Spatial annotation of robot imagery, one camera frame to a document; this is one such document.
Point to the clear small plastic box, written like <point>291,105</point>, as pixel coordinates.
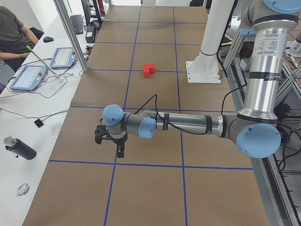
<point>55,128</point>

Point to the blue teach pendant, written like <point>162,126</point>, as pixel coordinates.
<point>63,58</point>
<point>29,78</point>

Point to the seated person dark shirt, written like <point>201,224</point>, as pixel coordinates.
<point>15,37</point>

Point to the aluminium frame post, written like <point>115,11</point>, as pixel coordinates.
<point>63,14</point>

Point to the black water bottle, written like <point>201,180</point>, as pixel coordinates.
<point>19,148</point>

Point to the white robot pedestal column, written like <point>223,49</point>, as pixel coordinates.
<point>204,68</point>

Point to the red block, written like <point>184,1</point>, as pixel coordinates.
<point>146,73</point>
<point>147,67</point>
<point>152,68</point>

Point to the far blue teach pendant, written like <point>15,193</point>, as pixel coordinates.
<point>63,58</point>

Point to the near blue teach pendant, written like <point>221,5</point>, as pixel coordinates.
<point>29,78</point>

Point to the black power adapter box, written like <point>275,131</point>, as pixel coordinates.
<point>90,34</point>

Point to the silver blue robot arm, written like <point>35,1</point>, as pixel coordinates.
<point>253,128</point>

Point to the clear plastic cap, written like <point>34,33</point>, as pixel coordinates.
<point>23,189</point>

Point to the black computer mouse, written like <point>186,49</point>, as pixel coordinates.
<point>48,39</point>

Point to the small black square pad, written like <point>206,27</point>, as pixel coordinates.
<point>39,123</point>

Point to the green tipped white stick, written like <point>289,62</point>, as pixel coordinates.
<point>48,67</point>

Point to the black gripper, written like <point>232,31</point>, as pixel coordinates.
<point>119,140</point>

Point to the black keyboard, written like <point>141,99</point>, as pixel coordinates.
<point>77,23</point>

